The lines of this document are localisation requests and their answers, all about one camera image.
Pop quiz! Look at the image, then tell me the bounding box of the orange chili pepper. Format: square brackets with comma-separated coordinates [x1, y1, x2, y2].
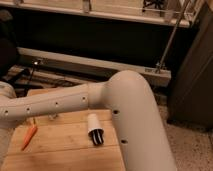
[21, 120, 38, 151]

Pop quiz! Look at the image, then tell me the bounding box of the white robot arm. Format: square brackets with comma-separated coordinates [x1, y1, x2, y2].
[0, 70, 178, 171]

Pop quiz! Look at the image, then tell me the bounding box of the white and black cup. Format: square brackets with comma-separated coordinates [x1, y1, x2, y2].
[87, 113, 104, 146]

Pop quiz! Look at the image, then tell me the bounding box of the long white baseboard heater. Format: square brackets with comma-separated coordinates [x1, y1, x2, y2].
[18, 47, 171, 87]

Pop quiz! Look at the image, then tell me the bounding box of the metal pole stand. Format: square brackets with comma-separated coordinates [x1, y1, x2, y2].
[155, 0, 191, 74]

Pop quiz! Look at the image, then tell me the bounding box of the dark cabinet on right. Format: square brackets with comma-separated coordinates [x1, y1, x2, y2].
[167, 0, 213, 129]

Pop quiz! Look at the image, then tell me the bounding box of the black office chair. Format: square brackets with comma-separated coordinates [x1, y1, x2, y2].
[0, 9, 34, 88]

